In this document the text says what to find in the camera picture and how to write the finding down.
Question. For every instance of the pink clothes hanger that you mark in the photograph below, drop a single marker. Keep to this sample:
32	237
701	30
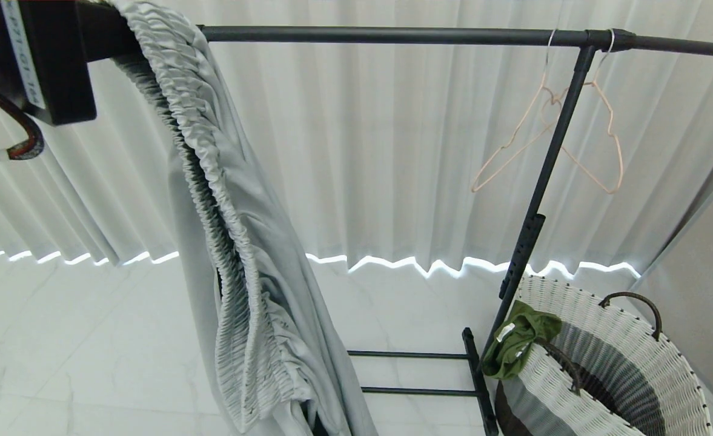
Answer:
620	163
507	139

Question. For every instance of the black clothes rack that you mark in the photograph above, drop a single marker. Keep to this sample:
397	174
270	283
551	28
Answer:
392	35

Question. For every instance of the pale grey shorts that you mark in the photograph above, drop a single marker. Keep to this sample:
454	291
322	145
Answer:
259	200

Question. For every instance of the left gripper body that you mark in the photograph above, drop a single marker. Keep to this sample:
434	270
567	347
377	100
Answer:
59	60

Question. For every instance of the white laundry basket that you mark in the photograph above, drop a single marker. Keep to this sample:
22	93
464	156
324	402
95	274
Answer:
610	363

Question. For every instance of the green garment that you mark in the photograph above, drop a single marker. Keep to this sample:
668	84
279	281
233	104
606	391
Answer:
523	339

